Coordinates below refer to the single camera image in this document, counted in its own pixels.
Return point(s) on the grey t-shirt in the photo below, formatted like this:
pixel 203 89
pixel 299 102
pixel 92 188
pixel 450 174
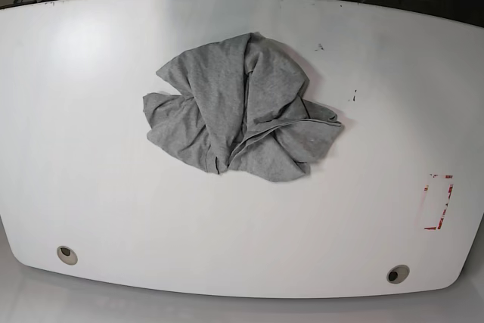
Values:
pixel 239 106

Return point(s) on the red tape rectangle marking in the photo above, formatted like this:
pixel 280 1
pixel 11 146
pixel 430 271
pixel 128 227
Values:
pixel 436 197

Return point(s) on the right table grommet hole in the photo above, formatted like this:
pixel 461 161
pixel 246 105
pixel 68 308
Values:
pixel 398 274

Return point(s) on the table grommet hole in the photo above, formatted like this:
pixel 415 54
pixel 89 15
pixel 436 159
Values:
pixel 398 274
pixel 67 255

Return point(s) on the left table grommet hole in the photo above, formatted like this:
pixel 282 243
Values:
pixel 67 255

